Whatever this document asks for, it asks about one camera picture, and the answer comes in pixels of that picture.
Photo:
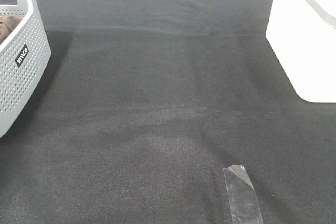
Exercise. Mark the white plastic storage bin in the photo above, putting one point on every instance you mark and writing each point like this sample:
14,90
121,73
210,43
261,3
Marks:
302,36

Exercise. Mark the brown terry towel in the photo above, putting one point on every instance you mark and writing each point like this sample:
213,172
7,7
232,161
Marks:
8,24

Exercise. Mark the grey perforated laundry basket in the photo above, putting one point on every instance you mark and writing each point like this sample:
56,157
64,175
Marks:
24,57

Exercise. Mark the clear adhesive tape strip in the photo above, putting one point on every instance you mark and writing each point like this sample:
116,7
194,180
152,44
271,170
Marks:
243,202

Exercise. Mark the black fabric table mat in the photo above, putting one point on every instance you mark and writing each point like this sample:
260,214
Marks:
145,102

